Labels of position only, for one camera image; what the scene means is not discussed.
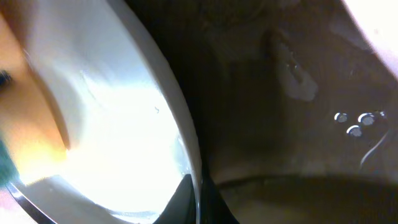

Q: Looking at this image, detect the yellow green sponge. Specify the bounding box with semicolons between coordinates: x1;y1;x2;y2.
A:
1;19;67;185

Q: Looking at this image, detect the grey plate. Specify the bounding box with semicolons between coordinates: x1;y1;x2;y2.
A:
1;0;201;223

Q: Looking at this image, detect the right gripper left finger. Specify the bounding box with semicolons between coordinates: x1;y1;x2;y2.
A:
154;174;197;224

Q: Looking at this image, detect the cream plate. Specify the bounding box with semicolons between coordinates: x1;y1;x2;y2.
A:
343;0;397;77

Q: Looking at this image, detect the large dark plate tray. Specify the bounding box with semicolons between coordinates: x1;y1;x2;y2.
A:
128;0;397;223

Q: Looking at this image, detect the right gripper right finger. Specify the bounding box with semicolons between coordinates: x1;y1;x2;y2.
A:
200;162;239;224

